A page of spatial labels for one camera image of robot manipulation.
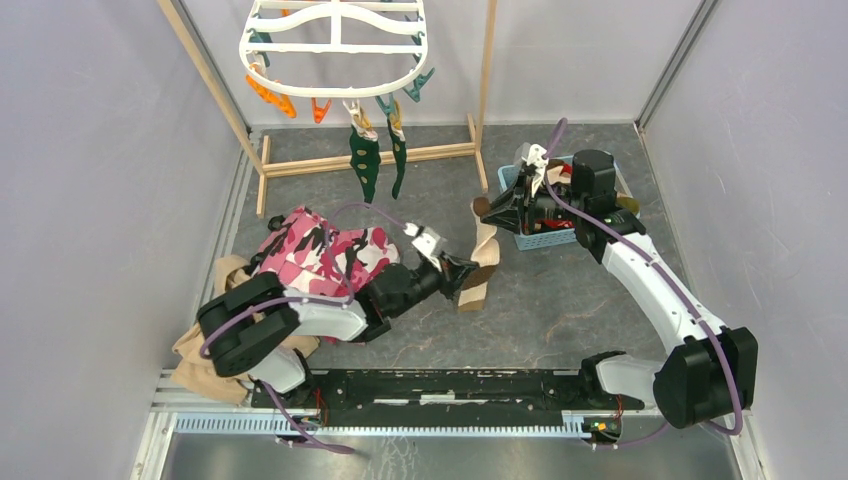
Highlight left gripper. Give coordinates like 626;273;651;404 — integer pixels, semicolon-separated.
389;249;478;318

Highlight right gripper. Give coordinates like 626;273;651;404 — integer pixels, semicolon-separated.
480;169;585;236

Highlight tan brown striped sock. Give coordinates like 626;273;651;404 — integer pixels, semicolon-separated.
458;197;500;312

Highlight green sock with yellow cuff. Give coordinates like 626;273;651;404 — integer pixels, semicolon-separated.
349;108;381;203

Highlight teal clothespin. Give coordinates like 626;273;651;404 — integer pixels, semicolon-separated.
402;68;435;103
374;93;398;120

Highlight white clothespin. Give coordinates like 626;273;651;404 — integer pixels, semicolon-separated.
342;99;362;127

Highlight orange clothespin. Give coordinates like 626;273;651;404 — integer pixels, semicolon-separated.
270;92;297;119
311;97;333;124
245;75;274;104

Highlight white clip hanger frame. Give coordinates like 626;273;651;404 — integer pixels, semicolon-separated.
238;1;432;99

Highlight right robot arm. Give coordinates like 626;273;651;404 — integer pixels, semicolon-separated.
482;143;758;435

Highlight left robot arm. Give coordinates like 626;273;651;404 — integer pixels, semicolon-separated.
197;253;480;408

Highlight brown tan socks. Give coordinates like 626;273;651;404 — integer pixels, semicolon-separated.
545;159;573;188

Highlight wooden hanger stand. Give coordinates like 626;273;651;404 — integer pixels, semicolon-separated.
157;0;497;217

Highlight red white patterned sock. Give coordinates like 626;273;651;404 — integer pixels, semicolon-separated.
536;219;574;233

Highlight light blue plastic basket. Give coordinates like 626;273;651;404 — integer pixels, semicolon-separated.
499;149;646;256

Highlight pink camouflage cloth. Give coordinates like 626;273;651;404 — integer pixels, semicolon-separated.
247;206;400;302

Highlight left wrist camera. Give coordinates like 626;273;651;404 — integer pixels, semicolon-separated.
411;226;444;272

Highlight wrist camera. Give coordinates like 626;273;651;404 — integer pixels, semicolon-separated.
411;226;444;272
516;142;548;197

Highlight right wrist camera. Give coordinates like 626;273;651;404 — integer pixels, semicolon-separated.
516;142;548;197

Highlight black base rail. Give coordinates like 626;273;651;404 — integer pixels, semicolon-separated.
280;369;645;428

